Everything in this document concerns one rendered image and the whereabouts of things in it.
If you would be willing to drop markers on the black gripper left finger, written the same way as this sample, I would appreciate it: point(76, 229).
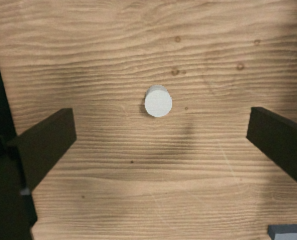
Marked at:
point(24, 162)

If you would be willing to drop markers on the grey cylinder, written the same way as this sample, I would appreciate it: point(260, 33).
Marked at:
point(157, 101)

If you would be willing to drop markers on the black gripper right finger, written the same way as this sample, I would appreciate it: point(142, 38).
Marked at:
point(276, 137)

